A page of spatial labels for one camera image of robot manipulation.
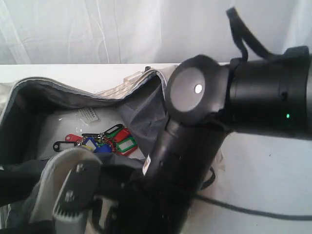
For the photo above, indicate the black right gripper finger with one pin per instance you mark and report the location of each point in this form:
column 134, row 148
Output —
column 70, row 165

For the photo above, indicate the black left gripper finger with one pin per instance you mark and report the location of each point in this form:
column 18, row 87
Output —
column 18, row 180

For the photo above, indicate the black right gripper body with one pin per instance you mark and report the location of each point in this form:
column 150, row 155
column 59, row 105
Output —
column 129, row 202

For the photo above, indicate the beige duffel bag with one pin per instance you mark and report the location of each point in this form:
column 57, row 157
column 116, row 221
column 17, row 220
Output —
column 20, row 122

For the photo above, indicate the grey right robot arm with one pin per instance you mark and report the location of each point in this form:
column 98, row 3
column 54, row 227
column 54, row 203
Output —
column 205, row 102

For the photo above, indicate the white backdrop curtain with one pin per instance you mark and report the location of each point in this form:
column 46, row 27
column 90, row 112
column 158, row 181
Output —
column 143, row 31

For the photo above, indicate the bunch of colourful key tags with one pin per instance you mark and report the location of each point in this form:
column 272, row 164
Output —
column 116, row 139

